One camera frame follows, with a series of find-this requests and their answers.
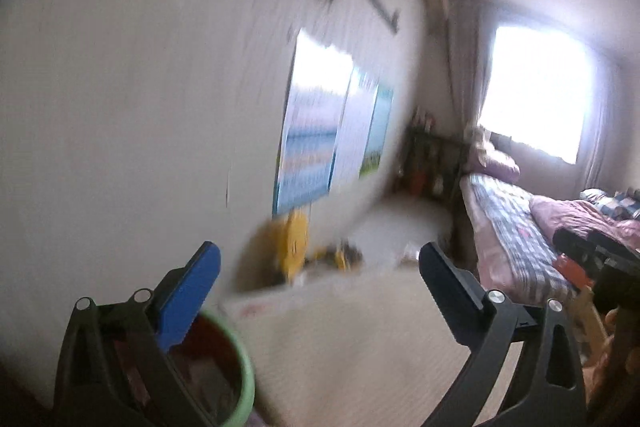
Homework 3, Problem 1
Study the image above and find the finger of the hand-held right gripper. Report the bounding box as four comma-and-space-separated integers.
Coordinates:
553, 227, 603, 269

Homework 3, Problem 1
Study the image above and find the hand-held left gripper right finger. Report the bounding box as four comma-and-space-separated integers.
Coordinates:
419, 242, 587, 427

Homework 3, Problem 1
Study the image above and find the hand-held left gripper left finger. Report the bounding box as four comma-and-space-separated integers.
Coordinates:
54, 241, 222, 427

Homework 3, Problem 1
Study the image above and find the green plastic bin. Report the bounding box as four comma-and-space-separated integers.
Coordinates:
112, 307, 257, 427

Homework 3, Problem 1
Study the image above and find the person's right hand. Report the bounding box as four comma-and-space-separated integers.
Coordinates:
584, 308, 640, 414

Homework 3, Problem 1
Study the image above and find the orange box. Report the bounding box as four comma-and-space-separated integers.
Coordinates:
554, 254, 597, 289

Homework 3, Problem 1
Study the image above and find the purple floral blanket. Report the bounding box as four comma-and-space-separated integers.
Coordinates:
529, 194, 640, 254

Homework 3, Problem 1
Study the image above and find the blue plaid pillow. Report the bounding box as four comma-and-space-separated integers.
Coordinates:
580, 188, 640, 221

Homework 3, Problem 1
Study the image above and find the bed with plaid bedding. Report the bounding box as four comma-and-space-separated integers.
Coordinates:
459, 173, 582, 304

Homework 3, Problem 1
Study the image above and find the small yellow toy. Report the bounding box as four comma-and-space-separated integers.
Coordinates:
310, 244, 357, 274

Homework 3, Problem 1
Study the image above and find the purple pillow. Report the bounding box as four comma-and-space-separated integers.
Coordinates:
472, 141, 522, 181

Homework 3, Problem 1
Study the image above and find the yellow duck toy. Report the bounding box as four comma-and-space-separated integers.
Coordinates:
272, 209, 311, 283

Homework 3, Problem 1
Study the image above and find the dark shelf with items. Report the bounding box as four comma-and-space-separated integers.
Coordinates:
400, 111, 470, 204

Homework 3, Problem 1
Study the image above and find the bright window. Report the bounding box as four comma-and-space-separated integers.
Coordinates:
479, 26, 594, 164

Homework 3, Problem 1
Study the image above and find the pale curtain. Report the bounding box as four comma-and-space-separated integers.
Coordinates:
449, 1, 492, 135

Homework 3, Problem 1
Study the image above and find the green bordered wall poster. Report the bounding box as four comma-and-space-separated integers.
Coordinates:
359, 84, 396, 178

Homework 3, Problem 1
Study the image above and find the white chart wall poster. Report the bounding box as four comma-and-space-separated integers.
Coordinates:
330, 67, 381, 182

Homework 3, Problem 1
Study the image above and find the blue chart wall poster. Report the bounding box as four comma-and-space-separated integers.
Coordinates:
272, 29, 356, 215

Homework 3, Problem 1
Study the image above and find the black wall hook rail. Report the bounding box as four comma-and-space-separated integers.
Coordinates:
367, 0, 402, 34

